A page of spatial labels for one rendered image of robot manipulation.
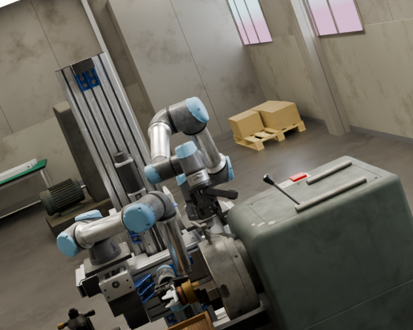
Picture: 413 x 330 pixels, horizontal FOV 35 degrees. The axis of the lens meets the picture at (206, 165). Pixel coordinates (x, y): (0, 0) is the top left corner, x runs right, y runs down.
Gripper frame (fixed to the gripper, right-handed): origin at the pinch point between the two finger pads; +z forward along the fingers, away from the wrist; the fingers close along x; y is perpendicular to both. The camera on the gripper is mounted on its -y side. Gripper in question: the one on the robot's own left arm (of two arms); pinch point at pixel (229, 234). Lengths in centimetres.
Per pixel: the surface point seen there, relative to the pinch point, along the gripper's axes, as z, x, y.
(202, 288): 15.2, -14.7, 15.9
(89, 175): -97, -643, 82
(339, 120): -30, -570, -231
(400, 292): 45, -7, -50
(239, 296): 22.4, -8.5, 4.8
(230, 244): 4.4, -11.8, 0.1
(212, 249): 3.6, -12.7, 6.7
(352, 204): 7.9, 2.2, -43.9
